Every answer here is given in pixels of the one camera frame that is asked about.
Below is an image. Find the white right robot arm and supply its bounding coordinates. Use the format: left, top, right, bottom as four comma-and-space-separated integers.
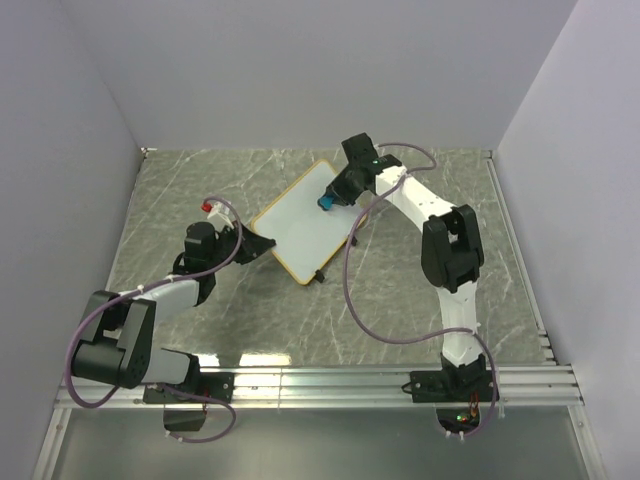
317, 133, 488, 400

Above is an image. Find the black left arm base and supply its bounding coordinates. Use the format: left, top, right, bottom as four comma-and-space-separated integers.
143, 371, 235, 404

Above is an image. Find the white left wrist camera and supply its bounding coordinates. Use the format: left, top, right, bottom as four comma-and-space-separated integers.
201, 198, 236, 232

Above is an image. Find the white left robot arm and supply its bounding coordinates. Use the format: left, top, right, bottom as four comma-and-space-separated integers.
64, 221, 276, 402

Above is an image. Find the blue whiteboard eraser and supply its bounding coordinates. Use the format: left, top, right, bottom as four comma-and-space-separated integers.
317, 195, 335, 211

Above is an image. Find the aluminium front mounting rail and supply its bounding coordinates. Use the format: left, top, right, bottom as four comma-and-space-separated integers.
32, 364, 584, 479

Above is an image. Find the yellow framed whiteboard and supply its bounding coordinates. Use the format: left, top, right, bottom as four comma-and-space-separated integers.
250, 159, 364, 285

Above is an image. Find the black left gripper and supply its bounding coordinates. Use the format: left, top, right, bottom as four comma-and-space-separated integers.
208, 220, 275, 272

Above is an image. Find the aluminium right side rail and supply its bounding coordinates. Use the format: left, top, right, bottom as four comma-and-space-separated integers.
482, 150, 558, 365

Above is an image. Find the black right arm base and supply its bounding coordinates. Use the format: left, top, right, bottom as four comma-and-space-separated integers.
401, 370, 500, 403

